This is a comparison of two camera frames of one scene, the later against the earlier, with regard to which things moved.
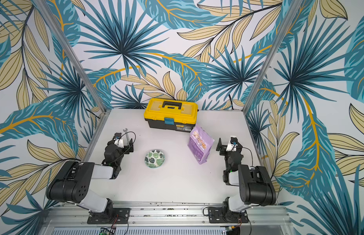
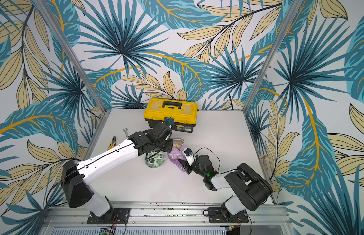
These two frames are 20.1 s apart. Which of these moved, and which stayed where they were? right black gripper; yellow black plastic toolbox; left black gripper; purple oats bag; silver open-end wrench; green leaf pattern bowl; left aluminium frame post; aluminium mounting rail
Moved: left black gripper; right black gripper; purple oats bag
Stayed: green leaf pattern bowl; silver open-end wrench; left aluminium frame post; aluminium mounting rail; yellow black plastic toolbox
